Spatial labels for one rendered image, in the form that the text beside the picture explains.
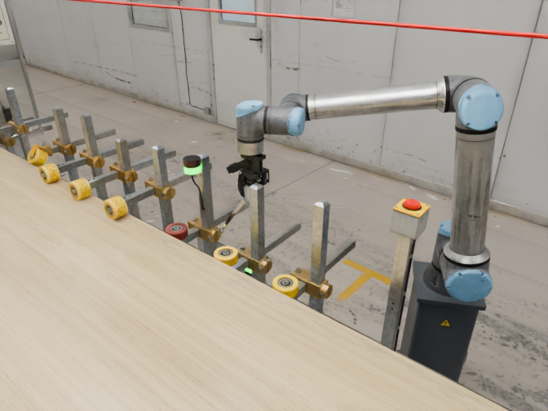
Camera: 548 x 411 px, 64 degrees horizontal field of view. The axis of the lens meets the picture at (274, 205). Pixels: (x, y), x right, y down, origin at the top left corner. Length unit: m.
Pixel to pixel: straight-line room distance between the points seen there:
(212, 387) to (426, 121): 3.20
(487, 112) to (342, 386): 0.83
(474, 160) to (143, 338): 1.06
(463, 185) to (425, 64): 2.45
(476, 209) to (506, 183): 2.35
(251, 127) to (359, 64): 2.79
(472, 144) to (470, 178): 0.11
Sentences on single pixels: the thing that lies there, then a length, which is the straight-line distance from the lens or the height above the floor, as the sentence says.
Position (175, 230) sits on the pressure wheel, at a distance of 1.62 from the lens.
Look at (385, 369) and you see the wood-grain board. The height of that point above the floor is 0.90.
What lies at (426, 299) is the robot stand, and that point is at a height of 0.60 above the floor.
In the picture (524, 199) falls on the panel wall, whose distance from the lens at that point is 3.86.
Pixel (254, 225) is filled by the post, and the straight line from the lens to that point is 1.47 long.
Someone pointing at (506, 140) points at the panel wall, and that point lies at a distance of 3.75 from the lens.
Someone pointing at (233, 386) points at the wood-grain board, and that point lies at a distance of 1.08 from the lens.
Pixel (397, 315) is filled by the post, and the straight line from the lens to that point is 1.31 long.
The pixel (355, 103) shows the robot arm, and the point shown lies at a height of 1.35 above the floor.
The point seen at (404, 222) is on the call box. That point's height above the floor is 1.19.
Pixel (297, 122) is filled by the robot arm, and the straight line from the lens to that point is 1.38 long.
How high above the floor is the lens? 1.75
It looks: 29 degrees down
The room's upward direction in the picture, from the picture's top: straight up
